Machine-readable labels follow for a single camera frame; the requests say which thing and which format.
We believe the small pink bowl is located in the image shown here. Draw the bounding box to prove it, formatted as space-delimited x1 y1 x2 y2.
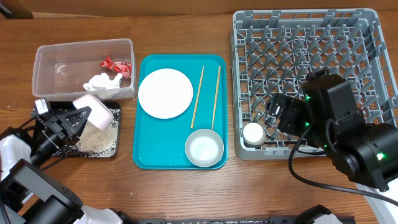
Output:
72 94 114 131

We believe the pile of rice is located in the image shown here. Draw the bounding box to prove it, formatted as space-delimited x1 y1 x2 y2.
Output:
55 108 121 157

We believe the white tissue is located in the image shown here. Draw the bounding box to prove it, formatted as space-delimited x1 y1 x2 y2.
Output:
83 73 123 99

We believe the red snack wrapper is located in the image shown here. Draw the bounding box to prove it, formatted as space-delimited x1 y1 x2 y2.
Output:
99 57 132 78

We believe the grey bowl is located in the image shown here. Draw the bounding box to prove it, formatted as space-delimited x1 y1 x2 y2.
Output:
185 129 224 168

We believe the white cup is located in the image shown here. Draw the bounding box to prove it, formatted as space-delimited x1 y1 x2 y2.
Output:
243 123 266 148

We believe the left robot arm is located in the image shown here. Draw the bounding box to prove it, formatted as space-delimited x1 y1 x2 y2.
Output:
1 106 136 224

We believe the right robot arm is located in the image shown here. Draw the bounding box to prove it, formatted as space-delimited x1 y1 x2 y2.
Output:
265 69 397 223

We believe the grey dishwasher rack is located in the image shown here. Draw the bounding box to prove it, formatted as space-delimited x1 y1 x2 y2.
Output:
231 8 397 160

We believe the black tray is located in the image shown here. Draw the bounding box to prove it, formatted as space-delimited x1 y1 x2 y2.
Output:
29 101 122 158

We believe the clear plastic bin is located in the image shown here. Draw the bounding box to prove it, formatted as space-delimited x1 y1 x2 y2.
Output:
32 39 136 101

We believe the teal serving tray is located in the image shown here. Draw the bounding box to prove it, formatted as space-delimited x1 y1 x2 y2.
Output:
132 54 228 170

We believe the large white plate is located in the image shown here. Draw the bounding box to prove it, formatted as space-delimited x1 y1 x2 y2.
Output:
138 68 193 119

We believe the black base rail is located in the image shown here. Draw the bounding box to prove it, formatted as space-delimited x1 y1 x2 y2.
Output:
137 204 356 224

